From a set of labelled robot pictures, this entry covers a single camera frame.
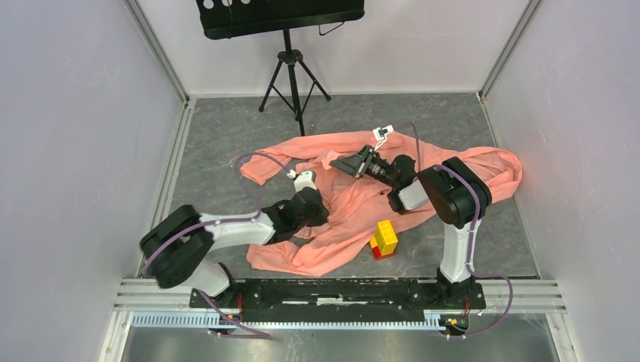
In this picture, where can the red toy brick base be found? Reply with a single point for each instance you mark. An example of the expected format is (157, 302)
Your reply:
(383, 248)

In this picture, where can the yellow toy brick block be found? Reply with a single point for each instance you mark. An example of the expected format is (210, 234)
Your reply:
(384, 229)

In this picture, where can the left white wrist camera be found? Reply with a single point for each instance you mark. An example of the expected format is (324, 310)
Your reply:
(302, 180)

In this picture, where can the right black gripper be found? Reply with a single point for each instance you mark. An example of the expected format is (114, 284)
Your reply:
(354, 164)

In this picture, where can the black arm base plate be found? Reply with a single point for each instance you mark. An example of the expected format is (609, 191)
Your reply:
(346, 299)

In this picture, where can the black music stand tripod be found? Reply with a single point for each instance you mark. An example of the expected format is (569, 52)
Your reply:
(292, 80)

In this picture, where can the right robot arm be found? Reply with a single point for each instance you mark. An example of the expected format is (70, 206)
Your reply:
(458, 196)

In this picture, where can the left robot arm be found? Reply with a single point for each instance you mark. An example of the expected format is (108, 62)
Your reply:
(176, 249)

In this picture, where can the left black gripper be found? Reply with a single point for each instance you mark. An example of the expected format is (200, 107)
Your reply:
(321, 216)

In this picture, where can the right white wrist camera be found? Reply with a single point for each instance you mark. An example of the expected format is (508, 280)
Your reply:
(381, 135)

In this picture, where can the white slotted cable duct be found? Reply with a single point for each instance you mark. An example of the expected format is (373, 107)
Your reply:
(209, 319)

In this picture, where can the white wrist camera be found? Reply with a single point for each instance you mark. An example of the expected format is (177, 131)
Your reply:
(302, 180)
(381, 135)

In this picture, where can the salmon pink thin jacket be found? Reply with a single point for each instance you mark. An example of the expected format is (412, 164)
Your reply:
(357, 205)

